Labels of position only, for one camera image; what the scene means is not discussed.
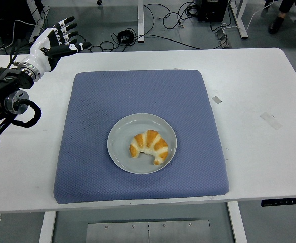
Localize grey floor pedal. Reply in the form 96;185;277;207
215;28;232;49

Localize person's leg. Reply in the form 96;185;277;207
268;0;296;35

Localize coiled black cable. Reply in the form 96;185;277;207
117;29;136;44

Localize large grey tape piece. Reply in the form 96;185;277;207
260;112;284;131

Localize long black floor cable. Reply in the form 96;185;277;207
135;34;203;50

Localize blue quilted mat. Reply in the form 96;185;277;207
53;69;231;205

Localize white table leg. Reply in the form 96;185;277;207
227;202;248;243
38;211;57;243

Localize black cabinet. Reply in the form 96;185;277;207
0;0;37;41

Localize black computer box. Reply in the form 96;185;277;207
197;0;227;22

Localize black table control panel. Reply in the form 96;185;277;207
261;199;296;208

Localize round grey plate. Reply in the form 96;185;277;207
107;113;178;175

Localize golden striped croissant bread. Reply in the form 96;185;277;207
129;129;170;166

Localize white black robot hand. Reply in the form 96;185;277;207
18;16;92;76

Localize white desk frame leg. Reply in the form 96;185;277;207
229;0;249;39
26;0;45;38
137;0;145;43

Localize grey metal plate with screws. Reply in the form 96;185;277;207
86;220;212;243

